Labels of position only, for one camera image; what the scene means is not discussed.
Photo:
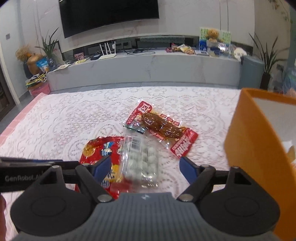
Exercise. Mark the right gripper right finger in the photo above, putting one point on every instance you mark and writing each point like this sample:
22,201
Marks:
201,180

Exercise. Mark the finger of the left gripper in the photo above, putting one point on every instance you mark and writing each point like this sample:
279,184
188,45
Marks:
21,160

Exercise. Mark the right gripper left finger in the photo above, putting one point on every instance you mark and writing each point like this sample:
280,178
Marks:
88,178

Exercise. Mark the clear white candy packet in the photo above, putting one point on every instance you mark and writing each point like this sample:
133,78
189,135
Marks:
139,162

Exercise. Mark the person left hand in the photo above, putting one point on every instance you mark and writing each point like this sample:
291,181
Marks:
2,219

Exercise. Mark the red chip snack bag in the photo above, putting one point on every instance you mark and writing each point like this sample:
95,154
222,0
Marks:
100,147

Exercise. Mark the white lace tablecloth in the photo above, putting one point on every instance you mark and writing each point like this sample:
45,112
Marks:
58,126

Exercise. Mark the small green candy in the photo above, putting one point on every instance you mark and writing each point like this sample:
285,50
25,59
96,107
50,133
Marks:
136,127

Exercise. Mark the red meat snack packet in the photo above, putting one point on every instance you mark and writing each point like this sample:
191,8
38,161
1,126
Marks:
169,131

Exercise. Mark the orange cardboard box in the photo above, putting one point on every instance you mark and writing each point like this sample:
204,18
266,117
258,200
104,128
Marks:
261,123

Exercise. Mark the pink storage box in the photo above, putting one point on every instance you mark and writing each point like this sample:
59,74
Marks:
44,88

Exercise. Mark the golden vase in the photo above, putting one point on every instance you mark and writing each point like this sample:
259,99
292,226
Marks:
32,64

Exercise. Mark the grey trash bin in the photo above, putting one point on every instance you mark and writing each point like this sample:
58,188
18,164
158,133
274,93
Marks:
251,72

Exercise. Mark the white wifi router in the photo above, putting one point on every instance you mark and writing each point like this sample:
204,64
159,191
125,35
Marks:
107,50

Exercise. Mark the left potted plant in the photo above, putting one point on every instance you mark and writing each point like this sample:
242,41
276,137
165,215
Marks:
48,46

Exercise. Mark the water jug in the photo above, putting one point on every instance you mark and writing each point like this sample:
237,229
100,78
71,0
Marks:
289,81

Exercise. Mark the snack pile on console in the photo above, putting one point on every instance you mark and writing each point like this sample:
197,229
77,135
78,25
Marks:
180,48

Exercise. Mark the potted green plant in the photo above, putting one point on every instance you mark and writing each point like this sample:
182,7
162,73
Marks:
269,58

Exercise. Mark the teddy bear gift box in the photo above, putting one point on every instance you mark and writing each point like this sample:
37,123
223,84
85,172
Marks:
214,42

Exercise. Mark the black wall television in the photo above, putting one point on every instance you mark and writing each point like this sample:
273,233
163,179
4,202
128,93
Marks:
80,16

